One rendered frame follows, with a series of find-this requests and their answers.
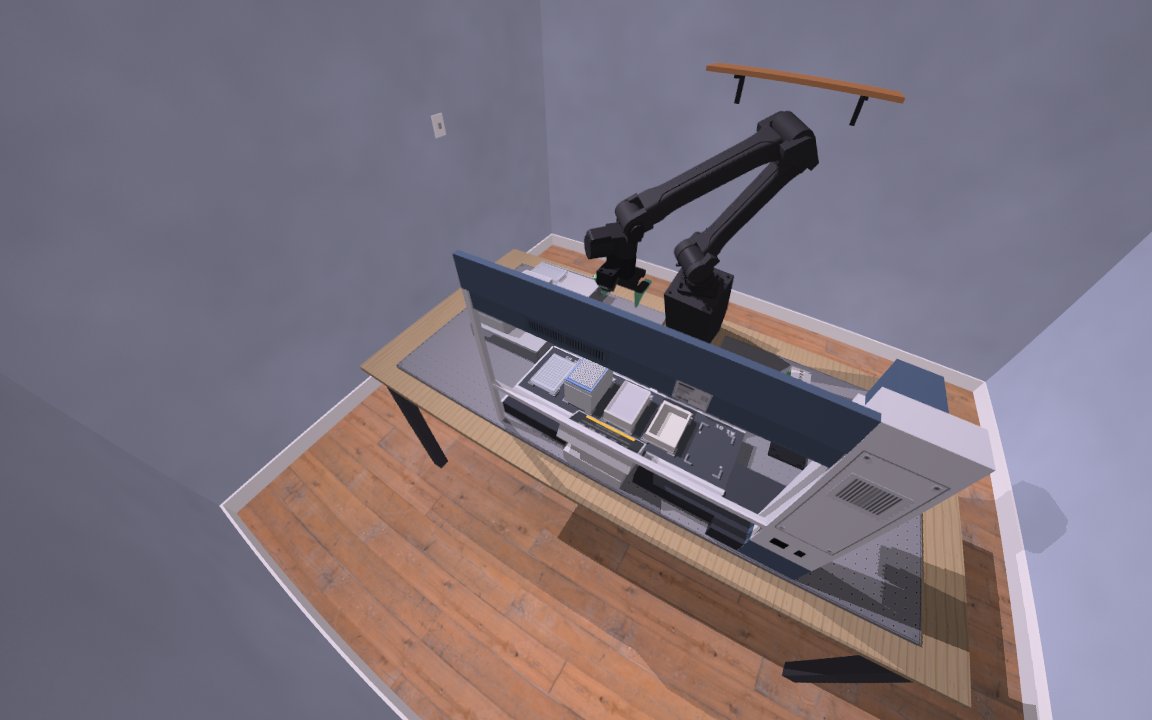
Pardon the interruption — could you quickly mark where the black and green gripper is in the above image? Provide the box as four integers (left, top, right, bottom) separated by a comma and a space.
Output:
617, 267, 652, 308

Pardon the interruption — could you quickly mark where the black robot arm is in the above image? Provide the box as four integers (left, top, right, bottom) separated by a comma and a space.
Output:
584, 111, 819, 300

